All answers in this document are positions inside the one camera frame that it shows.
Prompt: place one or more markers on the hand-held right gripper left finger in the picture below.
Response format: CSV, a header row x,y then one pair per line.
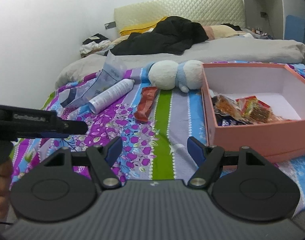
x,y
113,150

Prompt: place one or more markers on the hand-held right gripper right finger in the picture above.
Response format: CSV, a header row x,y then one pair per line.
x,y
196,150

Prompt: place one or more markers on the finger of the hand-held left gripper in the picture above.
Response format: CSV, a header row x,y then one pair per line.
x,y
76,127

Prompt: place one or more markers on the blue purple chip packet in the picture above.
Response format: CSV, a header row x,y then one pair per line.
x,y
230,122

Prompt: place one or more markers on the red brown snack packet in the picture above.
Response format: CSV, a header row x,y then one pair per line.
x,y
146,102

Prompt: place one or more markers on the pink cardboard box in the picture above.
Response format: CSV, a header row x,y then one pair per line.
x,y
255,135

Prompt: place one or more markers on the stick snack packet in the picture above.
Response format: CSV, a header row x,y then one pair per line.
x,y
257,110

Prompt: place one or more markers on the person's left hand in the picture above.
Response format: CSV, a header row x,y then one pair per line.
x,y
2,195

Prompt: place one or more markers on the colourful printed bed sheet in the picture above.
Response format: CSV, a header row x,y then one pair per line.
x,y
162,130

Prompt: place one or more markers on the white spray can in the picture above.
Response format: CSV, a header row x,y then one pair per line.
x,y
110,96

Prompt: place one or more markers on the clear plastic bag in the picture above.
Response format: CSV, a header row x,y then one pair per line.
x,y
102,82

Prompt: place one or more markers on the white and blue plush toy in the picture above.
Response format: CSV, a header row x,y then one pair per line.
x,y
167,75

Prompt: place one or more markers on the pile of clothes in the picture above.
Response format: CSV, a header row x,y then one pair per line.
x,y
95,43

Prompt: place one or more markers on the grey duvet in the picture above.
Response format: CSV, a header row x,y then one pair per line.
x,y
242,50

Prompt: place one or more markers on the black coat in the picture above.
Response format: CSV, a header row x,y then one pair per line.
x,y
167,37

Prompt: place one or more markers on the yellow pillow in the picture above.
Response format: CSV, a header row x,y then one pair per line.
x,y
137,28

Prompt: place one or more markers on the beige pillow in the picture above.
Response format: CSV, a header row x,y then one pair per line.
x,y
220,31

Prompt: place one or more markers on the dark cloth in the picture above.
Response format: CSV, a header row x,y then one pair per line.
x,y
231,26

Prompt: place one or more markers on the cluster of small bottles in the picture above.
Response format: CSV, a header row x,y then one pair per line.
x,y
261,33

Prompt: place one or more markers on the cream quilted headboard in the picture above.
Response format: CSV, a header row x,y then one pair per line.
x,y
180,7

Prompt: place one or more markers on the blue panel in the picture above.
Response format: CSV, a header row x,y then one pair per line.
x,y
295,28

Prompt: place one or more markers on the grey wall plate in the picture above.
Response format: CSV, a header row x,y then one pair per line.
x,y
110,25

